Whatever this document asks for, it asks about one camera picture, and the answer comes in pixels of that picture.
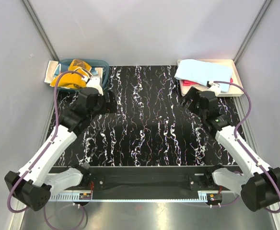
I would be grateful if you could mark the black marble pattern mat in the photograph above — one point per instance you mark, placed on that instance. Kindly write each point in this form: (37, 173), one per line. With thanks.
(150, 127)

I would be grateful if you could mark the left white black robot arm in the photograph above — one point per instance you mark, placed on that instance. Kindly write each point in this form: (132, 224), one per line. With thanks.
(32, 185)

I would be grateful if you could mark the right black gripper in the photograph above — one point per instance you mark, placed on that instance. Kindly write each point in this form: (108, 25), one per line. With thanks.
(193, 94)

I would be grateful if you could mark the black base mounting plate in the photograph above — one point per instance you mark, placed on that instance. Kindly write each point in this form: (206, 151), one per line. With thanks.
(148, 184)

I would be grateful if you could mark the yellow bear towel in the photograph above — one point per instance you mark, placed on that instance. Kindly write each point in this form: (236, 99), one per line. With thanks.
(79, 72)

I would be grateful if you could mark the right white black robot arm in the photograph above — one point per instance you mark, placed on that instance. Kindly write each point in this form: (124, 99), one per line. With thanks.
(259, 183)

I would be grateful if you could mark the slotted aluminium cable rail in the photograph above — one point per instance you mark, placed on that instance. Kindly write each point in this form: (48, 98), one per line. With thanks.
(72, 196)

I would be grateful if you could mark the teal plastic basket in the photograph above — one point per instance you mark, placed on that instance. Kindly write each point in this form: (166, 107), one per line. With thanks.
(99, 66)

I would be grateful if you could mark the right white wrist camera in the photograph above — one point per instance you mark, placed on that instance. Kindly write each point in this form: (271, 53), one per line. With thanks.
(214, 87)

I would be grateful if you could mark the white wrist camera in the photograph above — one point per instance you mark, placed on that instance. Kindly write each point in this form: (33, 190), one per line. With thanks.
(96, 83)
(214, 87)

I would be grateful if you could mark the blue beige patterned towel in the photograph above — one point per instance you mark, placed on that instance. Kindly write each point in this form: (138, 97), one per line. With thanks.
(54, 68)

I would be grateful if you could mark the white plastic tray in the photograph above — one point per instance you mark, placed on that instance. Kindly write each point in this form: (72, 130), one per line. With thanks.
(232, 92)

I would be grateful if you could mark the light blue folded towel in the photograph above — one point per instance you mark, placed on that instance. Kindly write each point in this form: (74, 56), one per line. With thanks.
(201, 72)

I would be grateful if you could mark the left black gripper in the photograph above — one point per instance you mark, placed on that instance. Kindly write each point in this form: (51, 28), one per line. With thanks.
(111, 97)

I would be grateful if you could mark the pink folded towel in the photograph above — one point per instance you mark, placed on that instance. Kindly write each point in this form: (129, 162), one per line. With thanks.
(190, 83)

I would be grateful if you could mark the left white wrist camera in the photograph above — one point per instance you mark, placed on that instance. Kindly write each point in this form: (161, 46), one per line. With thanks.
(96, 83)

